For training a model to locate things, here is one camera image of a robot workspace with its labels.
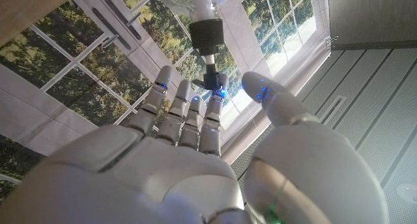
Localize black nozzle with white tube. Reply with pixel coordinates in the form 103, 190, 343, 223
188, 0, 225, 91

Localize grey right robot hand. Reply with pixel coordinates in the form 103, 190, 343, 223
0, 65, 390, 224

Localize printed window backdrop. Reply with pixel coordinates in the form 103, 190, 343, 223
0, 0, 332, 202

